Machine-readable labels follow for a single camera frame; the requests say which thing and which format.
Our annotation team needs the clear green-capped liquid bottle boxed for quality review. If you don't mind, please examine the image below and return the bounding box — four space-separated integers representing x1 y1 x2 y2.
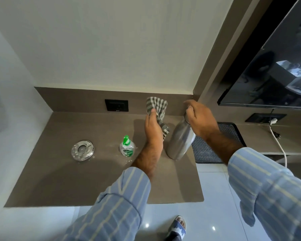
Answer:
119 135 137 158

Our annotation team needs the person's left forearm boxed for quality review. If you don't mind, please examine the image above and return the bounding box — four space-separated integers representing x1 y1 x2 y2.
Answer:
62 141 164 241

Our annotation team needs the person's right forearm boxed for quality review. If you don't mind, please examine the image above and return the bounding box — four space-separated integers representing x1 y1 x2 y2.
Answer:
204 130 301 241

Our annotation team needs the stainless steel bottle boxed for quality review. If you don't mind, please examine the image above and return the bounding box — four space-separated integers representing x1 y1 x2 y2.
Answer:
167 111 196 161

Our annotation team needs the person's left hand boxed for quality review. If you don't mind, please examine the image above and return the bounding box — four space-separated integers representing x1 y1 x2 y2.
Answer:
144 109 165 150

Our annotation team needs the grey checkered cloth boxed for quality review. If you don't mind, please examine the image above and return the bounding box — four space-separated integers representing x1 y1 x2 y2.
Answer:
145 97 170 140

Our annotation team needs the wide black wall socket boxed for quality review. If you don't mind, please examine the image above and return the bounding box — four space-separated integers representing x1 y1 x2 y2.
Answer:
245 113 287 123

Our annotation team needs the black patterned floor mat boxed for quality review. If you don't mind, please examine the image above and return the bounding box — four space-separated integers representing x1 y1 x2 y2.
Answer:
191 122 247 164

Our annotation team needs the blue white sandal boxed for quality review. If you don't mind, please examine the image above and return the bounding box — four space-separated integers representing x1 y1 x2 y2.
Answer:
165 215 187 241

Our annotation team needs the black flat screen television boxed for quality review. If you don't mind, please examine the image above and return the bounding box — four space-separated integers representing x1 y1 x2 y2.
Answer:
217 0 301 110

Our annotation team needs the white plug and cable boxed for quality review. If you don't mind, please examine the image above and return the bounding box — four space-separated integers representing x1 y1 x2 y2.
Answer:
269 118 289 169

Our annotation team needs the person's right hand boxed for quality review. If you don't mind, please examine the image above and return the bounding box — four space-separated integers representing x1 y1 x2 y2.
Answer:
184 99 220 141

